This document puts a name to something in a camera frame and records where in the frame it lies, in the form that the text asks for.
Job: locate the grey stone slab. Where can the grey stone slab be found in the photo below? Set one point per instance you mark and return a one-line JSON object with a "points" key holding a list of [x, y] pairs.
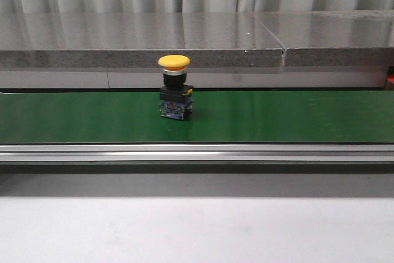
{"points": [[127, 40], [332, 39]]}

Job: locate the grey stone slab left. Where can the grey stone slab left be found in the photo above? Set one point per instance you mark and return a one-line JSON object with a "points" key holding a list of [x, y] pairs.
{"points": [[127, 40]]}

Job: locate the grey stone slab right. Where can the grey stone slab right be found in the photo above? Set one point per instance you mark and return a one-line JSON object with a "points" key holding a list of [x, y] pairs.
{"points": [[332, 39]]}

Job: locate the green conveyor belt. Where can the green conveyor belt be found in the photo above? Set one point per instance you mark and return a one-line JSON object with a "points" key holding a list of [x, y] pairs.
{"points": [[218, 116]]}

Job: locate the aluminium conveyor side rail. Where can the aluminium conveyor side rail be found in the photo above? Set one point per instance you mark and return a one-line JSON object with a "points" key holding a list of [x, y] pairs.
{"points": [[200, 153]]}

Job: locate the red plastic tray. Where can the red plastic tray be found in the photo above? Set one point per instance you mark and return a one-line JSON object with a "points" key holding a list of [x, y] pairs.
{"points": [[389, 86]]}

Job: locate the white base panel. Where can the white base panel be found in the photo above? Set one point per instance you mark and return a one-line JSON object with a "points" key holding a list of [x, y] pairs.
{"points": [[152, 78]]}

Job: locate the yellow push button front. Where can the yellow push button front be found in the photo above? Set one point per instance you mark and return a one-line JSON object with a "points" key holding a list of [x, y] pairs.
{"points": [[175, 96]]}

